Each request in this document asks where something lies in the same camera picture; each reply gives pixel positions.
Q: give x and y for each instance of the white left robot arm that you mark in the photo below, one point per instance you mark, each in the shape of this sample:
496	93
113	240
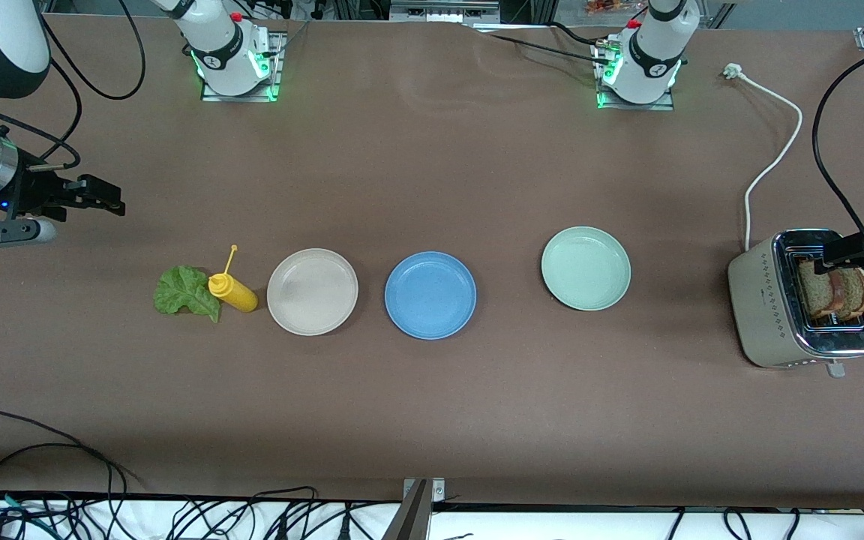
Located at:
653	67

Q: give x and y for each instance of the green lettuce leaf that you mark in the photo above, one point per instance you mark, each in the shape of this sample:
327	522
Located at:
181	292

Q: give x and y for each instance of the orange snack package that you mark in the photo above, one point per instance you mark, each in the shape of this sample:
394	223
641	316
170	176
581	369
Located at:
604	7

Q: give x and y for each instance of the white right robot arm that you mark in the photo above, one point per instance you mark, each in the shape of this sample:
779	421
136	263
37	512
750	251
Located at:
226	56

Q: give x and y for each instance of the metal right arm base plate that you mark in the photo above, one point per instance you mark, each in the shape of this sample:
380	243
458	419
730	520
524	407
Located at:
274	67

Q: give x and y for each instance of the pale green round plate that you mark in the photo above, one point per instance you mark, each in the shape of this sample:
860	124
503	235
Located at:
586	268

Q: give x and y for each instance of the grey box behind table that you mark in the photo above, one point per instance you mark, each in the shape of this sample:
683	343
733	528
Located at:
443	11

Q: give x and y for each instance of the metal table edge bracket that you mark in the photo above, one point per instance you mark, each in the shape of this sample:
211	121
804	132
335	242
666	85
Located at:
417	510

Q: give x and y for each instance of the beige chrome toaster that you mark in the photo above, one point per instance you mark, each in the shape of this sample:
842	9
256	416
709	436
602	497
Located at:
758	307

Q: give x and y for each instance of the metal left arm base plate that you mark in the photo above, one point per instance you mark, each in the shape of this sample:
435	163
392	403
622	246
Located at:
634	106

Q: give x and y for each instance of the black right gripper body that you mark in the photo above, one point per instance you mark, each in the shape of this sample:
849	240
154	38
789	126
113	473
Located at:
33	191

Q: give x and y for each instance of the blue round plate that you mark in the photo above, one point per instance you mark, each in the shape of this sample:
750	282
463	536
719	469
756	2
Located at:
430	296

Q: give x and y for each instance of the brown bread slice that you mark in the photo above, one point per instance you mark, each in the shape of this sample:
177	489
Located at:
857	294
814	292

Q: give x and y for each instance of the yellow mustard squeeze bottle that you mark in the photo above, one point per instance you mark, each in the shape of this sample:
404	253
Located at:
237	294

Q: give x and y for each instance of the beige round plate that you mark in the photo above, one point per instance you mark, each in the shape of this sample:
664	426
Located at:
312	292

